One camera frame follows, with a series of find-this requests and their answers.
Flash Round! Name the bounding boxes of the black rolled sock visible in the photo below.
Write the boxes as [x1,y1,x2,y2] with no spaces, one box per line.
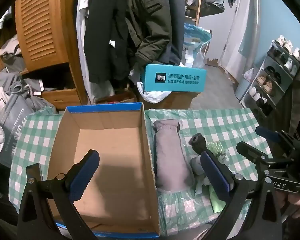
[189,133,207,155]

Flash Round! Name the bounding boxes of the brown cardboard box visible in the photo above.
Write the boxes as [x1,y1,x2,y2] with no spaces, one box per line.
[139,92,199,110]

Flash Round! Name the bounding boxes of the grey fleece sock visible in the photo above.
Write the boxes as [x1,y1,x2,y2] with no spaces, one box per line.
[154,119,194,193]

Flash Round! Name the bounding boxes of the shoe rack with shoes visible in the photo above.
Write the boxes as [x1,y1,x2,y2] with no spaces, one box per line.
[241,35,300,119]

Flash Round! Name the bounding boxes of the dark hanging jackets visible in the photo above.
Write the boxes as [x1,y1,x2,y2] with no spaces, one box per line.
[79,0,185,85]

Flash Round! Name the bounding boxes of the green checkered tablecloth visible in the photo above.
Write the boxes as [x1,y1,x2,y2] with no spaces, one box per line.
[8,107,273,237]

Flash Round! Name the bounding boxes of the green sparkly knit cloth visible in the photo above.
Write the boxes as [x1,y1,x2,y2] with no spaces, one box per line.
[206,141,229,157]

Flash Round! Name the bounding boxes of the blue-edged cardboard box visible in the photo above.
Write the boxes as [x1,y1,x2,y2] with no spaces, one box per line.
[47,102,160,239]

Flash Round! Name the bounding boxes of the teal printed shoe box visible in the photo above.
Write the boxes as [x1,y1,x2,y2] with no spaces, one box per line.
[141,64,207,93]

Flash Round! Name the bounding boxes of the grey tote bag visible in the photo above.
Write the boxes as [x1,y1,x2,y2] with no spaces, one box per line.
[0,94,34,167]

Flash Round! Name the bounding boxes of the person's right hand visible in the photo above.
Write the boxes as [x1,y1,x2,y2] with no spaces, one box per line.
[276,191,300,219]

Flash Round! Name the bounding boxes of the light green cloth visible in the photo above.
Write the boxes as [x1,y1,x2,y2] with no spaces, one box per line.
[209,185,226,213]

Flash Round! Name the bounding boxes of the wooden louvered cabinet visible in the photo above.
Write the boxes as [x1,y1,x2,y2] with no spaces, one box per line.
[0,0,88,109]

